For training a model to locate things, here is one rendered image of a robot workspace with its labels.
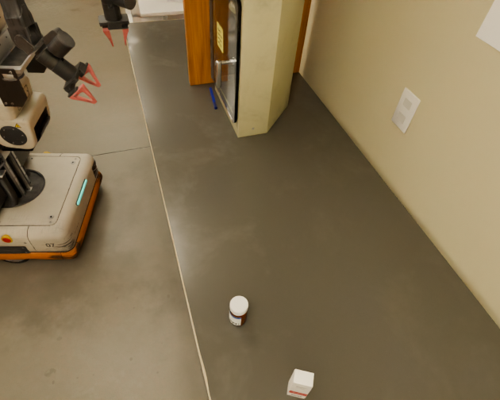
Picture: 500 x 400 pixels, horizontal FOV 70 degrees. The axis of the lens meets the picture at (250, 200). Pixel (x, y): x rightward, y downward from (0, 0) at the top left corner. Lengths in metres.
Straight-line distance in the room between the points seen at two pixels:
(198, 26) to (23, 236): 1.30
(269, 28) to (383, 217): 0.64
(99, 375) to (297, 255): 1.20
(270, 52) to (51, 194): 1.45
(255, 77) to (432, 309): 0.82
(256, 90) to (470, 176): 0.66
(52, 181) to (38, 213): 0.23
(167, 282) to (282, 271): 1.15
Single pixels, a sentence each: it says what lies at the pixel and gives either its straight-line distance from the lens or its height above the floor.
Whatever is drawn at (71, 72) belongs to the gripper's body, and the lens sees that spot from 1.36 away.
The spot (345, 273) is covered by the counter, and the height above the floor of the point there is 0.94.
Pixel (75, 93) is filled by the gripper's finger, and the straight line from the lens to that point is 1.34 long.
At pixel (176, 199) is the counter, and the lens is 1.09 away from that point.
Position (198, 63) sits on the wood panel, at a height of 1.03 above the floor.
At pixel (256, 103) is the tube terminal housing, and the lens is 1.23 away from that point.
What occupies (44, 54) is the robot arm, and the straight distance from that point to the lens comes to 1.35.
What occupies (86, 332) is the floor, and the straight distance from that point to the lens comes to 1.99.
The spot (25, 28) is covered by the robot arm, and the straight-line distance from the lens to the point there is 1.34.
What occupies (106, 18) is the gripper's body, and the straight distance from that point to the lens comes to 1.51.
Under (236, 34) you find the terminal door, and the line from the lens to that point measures 1.11.
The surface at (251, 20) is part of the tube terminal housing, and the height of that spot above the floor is 1.34.
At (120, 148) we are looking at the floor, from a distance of 2.78.
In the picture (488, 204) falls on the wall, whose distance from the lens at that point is 1.03.
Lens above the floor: 1.75
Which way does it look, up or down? 49 degrees down
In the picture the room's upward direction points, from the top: 5 degrees clockwise
